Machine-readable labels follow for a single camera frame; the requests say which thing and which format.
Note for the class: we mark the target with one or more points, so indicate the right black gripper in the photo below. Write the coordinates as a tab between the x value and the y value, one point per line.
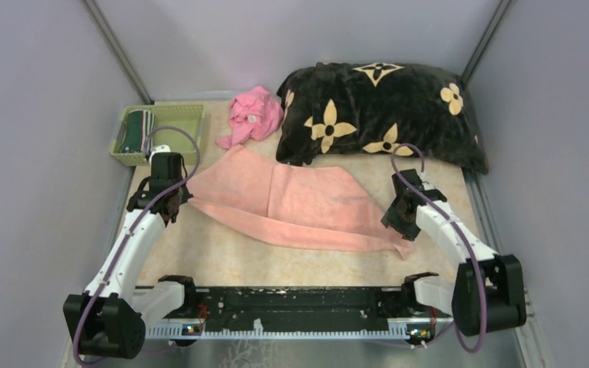
409	231

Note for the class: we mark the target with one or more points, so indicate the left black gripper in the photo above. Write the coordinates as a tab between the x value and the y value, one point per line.
185	195

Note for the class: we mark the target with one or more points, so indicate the green white striped towel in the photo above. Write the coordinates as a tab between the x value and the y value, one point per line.
139	124

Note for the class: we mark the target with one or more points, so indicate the light salmon pink towel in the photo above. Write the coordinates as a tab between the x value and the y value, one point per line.
324	209

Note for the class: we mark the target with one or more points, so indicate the black blanket with beige flowers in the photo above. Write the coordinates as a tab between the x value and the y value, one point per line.
378	108

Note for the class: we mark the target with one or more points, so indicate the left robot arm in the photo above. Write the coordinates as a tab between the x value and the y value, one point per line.
107	319

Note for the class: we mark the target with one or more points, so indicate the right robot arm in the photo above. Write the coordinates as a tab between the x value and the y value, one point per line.
488	292

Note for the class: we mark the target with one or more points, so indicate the green perforated plastic basket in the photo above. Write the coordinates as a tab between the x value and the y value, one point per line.
181	127

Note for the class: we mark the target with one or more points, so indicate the bright pink crumpled towel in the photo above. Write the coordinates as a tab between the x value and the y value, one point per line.
253	115

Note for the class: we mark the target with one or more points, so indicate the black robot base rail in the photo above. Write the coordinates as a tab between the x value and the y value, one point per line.
296	313

